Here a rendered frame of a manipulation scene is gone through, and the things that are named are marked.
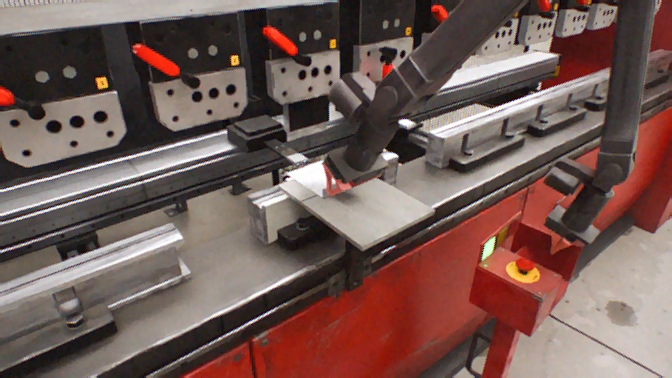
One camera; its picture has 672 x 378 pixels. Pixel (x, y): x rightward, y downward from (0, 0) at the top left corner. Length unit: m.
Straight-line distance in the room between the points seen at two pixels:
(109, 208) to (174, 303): 0.31
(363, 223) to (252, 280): 0.24
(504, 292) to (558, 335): 1.07
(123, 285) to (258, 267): 0.24
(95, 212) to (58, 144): 0.39
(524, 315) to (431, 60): 0.66
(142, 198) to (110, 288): 0.29
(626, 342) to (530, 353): 0.42
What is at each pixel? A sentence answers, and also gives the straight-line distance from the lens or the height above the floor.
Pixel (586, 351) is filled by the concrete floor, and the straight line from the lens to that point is 2.12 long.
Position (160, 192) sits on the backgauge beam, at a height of 0.93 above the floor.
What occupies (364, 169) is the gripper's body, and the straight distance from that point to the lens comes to 0.76.
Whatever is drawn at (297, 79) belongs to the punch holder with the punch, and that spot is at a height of 1.22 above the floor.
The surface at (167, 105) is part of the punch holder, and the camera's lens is 0.72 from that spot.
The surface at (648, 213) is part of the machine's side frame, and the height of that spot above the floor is 0.11.
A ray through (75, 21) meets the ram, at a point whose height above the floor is 1.35.
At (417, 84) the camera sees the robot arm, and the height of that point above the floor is 1.26.
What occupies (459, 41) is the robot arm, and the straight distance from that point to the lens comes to 0.62.
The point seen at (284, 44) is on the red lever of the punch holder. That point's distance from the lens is 0.75.
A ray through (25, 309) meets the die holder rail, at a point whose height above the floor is 0.95.
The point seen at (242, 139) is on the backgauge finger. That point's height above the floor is 1.02.
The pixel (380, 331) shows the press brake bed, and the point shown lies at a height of 0.55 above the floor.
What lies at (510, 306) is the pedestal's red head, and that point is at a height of 0.72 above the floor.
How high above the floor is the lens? 1.44
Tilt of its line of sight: 31 degrees down
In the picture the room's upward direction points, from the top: straight up
